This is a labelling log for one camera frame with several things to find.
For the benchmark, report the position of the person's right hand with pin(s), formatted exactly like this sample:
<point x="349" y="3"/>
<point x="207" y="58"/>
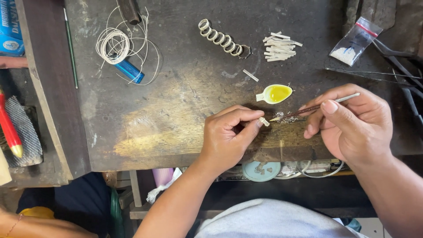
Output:
<point x="360" y="129"/>

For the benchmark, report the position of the person's left hand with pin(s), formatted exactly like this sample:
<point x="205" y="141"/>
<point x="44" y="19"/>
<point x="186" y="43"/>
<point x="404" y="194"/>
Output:
<point x="219" y="142"/>

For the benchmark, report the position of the teal round lid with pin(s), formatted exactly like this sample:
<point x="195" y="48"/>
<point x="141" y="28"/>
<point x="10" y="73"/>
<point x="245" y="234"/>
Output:
<point x="256" y="173"/>

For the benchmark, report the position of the thin black tweezers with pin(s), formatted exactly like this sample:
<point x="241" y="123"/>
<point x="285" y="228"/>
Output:
<point x="370" y="73"/>

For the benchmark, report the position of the white ceramic spoon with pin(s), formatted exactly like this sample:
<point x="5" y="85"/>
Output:
<point x="261" y="97"/>

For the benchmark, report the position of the purple plastic container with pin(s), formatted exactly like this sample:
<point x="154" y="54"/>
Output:
<point x="162" y="176"/>

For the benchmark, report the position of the heap of tiny silver granules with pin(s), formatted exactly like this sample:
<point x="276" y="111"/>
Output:
<point x="287" y="119"/>

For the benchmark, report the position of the single flat silver strip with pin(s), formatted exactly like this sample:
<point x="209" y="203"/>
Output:
<point x="251" y="75"/>

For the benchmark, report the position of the yellow liquid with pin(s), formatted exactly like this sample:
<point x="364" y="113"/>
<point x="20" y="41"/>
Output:
<point x="278" y="93"/>

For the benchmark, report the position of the white plastic bag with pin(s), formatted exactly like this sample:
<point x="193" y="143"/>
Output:
<point x="158" y="191"/>

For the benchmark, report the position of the black pliers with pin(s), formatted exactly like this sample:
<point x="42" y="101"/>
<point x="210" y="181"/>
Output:
<point x="408" y="66"/>

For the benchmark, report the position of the clear zip bag with granules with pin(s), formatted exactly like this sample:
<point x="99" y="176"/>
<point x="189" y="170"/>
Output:
<point x="353" y="43"/>

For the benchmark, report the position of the person's white striped clothing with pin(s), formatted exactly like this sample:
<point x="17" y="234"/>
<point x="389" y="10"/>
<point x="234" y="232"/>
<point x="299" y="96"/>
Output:
<point x="271" y="221"/>

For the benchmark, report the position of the row of silver rings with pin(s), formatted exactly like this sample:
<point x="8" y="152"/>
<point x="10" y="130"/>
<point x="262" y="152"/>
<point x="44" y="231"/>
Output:
<point x="218" y="38"/>

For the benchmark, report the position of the pile of silver strips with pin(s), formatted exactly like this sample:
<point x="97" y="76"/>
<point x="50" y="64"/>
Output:
<point x="279" y="48"/>

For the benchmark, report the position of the blue lighter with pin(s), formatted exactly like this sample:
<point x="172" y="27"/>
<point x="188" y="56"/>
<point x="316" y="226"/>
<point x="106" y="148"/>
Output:
<point x="130" y="71"/>

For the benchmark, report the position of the dark stone block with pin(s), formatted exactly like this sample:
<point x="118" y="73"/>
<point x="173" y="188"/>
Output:
<point x="373" y="10"/>

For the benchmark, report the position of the green plastic object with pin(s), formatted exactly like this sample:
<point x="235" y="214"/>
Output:
<point x="116" y="215"/>

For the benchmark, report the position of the dark blue cloth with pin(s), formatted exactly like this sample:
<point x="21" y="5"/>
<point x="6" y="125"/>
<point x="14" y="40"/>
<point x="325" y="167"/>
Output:
<point x="79" y="201"/>

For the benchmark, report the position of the dark wooden side tray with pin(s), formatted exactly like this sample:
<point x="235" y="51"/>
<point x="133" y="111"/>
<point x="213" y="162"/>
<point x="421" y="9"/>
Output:
<point x="53" y="99"/>

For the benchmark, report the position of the thin green brush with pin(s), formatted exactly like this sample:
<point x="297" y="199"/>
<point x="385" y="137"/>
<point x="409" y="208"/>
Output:
<point x="70" y="46"/>

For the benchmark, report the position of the grey metal mesh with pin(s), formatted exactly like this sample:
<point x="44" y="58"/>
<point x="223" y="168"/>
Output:
<point x="28" y="132"/>

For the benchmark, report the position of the yellow object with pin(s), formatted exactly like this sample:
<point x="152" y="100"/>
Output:
<point x="38" y="212"/>

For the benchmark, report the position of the red tool with yellow tip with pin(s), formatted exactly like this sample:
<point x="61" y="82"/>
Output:
<point x="9" y="129"/>

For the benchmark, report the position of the cream flat object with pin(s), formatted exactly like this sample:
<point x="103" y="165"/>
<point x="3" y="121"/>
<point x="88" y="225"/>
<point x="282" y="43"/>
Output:
<point x="4" y="168"/>

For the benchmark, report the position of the blue cardboard box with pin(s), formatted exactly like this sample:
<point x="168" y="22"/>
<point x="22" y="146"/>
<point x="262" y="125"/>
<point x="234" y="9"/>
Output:
<point x="11" y="45"/>
<point x="10" y="16"/>

